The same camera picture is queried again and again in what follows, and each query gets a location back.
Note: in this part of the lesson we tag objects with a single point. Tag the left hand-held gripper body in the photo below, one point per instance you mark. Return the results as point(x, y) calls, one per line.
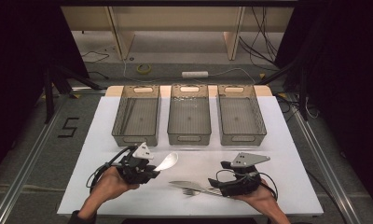
point(133, 172)

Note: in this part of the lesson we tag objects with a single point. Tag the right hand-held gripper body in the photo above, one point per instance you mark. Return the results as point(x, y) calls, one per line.
point(245, 180)

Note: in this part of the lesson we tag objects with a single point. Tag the white plastic spoon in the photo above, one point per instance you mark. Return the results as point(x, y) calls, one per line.
point(169, 161)

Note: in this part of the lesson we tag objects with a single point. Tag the metal forks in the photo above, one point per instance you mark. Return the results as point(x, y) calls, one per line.
point(190, 186)

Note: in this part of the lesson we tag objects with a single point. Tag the smoky transparent plastic bin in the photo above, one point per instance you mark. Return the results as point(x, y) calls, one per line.
point(189, 139)
point(138, 140)
point(242, 140)

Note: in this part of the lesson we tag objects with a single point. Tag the person's right hand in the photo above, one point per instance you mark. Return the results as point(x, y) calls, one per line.
point(262, 200)

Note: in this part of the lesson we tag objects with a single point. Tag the person's left hand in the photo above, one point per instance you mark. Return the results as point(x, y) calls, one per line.
point(108, 186)

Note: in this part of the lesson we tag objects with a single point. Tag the white power strip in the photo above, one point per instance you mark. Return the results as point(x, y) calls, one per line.
point(194, 74)

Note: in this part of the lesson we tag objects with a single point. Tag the yellow tape roll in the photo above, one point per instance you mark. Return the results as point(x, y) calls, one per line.
point(138, 69)

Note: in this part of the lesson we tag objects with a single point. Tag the black metal stand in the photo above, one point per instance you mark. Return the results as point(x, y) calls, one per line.
point(303, 93)
point(48, 93)

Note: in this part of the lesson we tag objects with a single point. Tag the light wooden bench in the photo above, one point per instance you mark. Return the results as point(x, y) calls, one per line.
point(122, 40)

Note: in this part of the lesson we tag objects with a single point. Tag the black curtain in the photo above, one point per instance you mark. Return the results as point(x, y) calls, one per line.
point(13, 62)
point(346, 62)

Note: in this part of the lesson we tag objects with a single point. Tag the aluminium floor rail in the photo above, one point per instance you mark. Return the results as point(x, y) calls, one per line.
point(326, 165)
point(29, 165)

